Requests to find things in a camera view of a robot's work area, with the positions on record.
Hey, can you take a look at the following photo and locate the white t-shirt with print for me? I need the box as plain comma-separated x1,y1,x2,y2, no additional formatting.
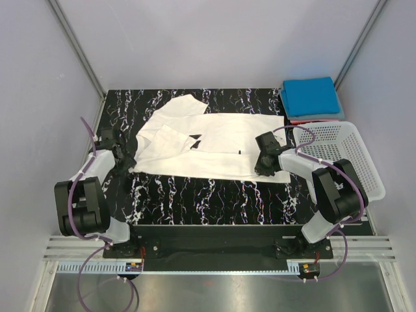
130,95,291,183

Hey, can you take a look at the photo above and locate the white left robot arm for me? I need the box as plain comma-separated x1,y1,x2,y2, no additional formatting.
54,128,140,257

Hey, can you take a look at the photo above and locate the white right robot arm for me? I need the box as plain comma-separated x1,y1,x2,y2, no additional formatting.
254,136,369,258

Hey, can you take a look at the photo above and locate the folded pink t-shirt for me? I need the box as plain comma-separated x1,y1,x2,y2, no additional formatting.
289,118,339,125

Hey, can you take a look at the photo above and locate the white plastic laundry basket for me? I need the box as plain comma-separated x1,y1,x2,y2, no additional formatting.
293,122,385,202

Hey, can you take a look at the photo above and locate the folded blue t-shirt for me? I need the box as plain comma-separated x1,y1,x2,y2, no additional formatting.
282,77,340,117

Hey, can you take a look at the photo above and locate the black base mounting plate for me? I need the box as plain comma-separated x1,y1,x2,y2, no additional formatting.
103,225,328,268

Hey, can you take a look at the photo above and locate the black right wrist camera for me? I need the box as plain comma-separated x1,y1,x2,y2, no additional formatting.
255,131,281,152

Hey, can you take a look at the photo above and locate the aluminium frame rail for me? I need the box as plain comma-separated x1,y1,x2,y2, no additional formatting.
42,235,395,263

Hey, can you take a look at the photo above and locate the white slotted cable duct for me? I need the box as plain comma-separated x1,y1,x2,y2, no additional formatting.
57,261,300,276

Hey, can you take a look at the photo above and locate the left aluminium corner post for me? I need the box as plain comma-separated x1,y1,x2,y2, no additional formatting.
46,0,107,100

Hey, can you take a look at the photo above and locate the aluminium corner post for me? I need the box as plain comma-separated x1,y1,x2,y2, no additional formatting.
334,0,390,90
46,0,107,100

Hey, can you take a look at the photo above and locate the right aluminium corner post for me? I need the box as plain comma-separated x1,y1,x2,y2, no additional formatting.
334,0,390,90

